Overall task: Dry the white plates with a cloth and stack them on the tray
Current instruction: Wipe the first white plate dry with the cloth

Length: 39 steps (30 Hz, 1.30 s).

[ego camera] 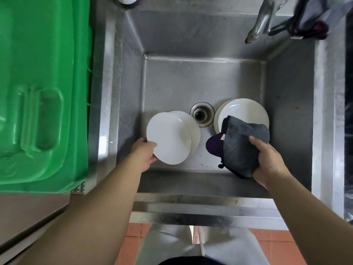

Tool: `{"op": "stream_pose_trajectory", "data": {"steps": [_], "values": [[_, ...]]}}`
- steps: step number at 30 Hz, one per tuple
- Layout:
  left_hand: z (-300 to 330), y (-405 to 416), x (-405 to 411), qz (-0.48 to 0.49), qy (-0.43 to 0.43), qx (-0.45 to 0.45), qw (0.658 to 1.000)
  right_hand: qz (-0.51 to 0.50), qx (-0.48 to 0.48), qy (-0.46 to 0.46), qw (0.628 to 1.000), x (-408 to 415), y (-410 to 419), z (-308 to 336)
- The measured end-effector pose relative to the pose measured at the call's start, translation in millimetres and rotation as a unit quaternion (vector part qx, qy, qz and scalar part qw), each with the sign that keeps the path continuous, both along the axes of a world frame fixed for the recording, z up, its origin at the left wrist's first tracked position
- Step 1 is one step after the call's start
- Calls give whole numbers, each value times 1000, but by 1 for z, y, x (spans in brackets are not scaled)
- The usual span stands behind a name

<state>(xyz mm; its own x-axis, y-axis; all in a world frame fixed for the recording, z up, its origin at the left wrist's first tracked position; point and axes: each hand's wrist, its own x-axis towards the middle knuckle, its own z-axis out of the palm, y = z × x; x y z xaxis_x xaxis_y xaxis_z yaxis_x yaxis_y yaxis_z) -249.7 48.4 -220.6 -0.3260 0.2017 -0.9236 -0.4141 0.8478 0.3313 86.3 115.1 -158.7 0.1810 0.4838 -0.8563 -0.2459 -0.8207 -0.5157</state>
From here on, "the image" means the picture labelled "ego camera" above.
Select person's left hand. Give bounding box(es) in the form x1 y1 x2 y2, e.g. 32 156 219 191
126 137 158 173

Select person's right hand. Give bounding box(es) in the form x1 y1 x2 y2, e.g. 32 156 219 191
249 136 290 189

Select grey and purple dish cloth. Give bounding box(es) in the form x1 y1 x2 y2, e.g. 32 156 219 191
205 115 270 180

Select white round plate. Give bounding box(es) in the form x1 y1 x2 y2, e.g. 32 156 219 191
213 99 235 135
146 112 192 165
217 98 270 133

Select person's left forearm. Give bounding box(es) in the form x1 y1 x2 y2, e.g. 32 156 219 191
15 160 147 265

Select person's right forearm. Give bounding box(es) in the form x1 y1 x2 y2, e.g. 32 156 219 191
264 173 353 265

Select white shallow bowl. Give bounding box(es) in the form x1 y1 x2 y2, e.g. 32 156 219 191
168 110 201 153

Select round metal sink drain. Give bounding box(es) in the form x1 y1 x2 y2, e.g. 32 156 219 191
189 102 215 128

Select stainless steel sink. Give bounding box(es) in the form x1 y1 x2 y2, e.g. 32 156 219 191
88 0 347 230

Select person's grey trousers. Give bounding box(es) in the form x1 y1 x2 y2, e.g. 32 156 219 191
135 223 271 265

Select person's black shirt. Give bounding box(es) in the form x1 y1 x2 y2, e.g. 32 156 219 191
158 256 227 265

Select chrome faucet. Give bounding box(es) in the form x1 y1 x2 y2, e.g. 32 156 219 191
245 0 289 45

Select green plastic bin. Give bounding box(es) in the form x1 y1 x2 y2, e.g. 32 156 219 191
0 0 94 194

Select bottle with white label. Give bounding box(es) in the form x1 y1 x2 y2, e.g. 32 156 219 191
116 0 138 9

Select black strapped bag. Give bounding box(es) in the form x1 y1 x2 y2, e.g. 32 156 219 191
268 0 353 40

